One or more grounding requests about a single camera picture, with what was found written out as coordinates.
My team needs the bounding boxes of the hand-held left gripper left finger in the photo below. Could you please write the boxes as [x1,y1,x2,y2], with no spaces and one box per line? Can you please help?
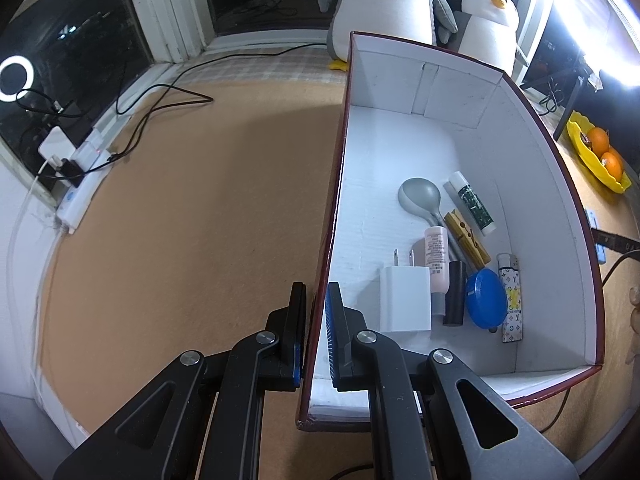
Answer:
[52,281,307,480]

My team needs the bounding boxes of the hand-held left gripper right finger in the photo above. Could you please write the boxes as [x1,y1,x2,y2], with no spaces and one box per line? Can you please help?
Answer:
[325,281,581,480]

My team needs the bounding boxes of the white charger adapter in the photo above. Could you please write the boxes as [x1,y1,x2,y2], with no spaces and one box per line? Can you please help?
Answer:
[379,249,433,333]

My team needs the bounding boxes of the white patterned lighter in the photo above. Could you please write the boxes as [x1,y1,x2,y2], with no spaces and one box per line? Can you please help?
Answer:
[496,253,525,345]

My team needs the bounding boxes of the black lipstick tube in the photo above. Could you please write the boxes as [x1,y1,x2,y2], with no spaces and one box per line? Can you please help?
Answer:
[442,260,467,326]

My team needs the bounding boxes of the pink cosmetic tube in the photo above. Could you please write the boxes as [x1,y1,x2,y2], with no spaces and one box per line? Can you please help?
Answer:
[424,226,452,317]

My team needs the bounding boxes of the blue round compact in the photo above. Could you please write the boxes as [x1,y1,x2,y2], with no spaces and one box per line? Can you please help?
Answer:
[465,267,508,331]

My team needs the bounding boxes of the wooden clothespin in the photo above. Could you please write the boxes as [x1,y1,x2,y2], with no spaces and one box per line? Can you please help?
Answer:
[444,209,492,270]

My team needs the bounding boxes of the green glue stick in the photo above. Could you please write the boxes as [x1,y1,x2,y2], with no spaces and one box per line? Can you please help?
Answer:
[446,171,497,235]

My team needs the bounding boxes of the grey spoon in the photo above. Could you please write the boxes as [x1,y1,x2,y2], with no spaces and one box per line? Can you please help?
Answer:
[398,177,473,273]

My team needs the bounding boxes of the white cardboard box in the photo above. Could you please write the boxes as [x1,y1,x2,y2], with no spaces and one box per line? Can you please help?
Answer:
[295,31,606,433]

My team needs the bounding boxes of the cream lumpy object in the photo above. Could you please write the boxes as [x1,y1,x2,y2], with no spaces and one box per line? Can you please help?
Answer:
[622,285,640,366]

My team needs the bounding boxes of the orange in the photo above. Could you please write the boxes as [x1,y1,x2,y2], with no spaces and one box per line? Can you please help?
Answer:
[600,151,626,181]
[587,127,612,153]

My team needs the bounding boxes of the yellow fruit bowl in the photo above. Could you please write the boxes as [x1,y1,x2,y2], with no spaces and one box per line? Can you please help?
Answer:
[566,111,633,195]

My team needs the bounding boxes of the small penguin plush toy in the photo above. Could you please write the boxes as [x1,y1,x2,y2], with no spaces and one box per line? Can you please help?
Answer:
[457,0,521,73]

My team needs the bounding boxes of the white power strip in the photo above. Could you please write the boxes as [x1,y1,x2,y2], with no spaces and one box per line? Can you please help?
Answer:
[55,130,118,233]

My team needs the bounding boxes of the black plug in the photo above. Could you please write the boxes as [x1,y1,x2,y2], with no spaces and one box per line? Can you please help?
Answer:
[52,157,86,186]

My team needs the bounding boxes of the white power brick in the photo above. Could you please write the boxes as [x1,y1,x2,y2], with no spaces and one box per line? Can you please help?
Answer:
[38,127,76,166]

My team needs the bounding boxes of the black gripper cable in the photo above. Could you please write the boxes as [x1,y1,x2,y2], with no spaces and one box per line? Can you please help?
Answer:
[540,252,640,433]

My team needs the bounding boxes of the black ring light stand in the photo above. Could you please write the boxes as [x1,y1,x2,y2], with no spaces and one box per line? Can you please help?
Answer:
[552,67,591,143]

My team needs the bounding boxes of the black lamp cable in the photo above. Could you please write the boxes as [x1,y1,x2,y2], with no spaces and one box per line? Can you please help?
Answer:
[537,75,566,116]

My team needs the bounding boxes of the white ring light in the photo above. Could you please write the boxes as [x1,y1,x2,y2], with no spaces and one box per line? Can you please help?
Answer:
[547,0,640,88]

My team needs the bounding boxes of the black power cable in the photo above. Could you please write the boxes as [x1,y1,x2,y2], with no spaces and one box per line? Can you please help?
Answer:
[115,42,326,161]

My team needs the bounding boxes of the white window frame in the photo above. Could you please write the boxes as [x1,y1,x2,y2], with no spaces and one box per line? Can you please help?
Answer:
[0,0,556,211]

